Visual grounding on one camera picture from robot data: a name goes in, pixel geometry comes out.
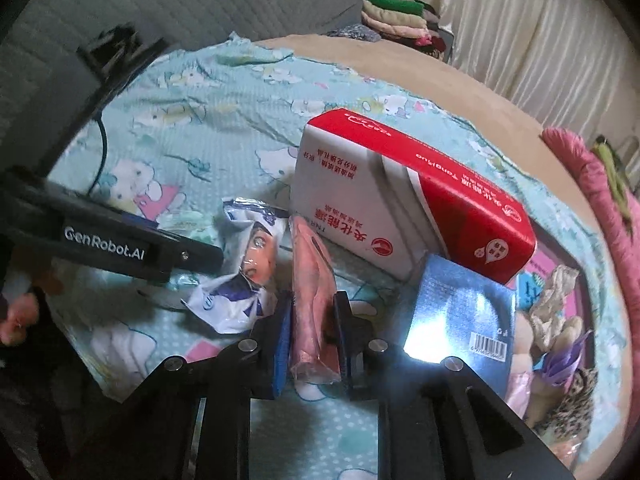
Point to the dark floral cloth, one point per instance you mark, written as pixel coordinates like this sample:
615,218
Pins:
355,34

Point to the white curtain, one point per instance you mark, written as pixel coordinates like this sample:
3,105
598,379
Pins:
525,35

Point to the cartoon cat printed blanket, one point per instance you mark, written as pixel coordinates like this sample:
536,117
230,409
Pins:
200,110

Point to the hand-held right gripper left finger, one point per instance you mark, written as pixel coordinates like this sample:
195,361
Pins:
282,345

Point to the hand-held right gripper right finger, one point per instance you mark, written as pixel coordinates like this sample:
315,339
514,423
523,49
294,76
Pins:
345,340

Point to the beige plush rabbit doll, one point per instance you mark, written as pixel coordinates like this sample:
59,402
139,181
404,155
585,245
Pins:
555,305

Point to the leopard print scrunchie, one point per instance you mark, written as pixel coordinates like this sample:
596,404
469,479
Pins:
575,410

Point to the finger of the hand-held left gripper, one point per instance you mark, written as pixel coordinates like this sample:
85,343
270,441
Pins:
192,257

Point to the green cloth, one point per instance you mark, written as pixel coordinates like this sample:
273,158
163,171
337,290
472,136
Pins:
612,160

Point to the dark blue box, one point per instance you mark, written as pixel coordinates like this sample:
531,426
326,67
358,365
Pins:
450,300

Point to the white cartoon printed packet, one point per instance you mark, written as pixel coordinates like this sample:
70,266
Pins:
235,280

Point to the stack of folded clothes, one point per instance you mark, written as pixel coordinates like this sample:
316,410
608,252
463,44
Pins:
395,20

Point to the pink quilt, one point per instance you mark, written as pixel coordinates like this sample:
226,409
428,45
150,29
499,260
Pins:
600,195

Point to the red and white box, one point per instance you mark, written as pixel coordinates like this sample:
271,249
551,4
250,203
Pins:
450,210

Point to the pink cloth packet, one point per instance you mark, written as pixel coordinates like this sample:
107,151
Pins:
312,300

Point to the person's left hand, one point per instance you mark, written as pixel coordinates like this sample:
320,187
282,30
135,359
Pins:
15,320

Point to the beige bed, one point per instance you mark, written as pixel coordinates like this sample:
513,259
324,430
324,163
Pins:
450,95

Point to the grey quilted headboard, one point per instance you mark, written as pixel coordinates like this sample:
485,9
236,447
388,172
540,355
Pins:
200,0

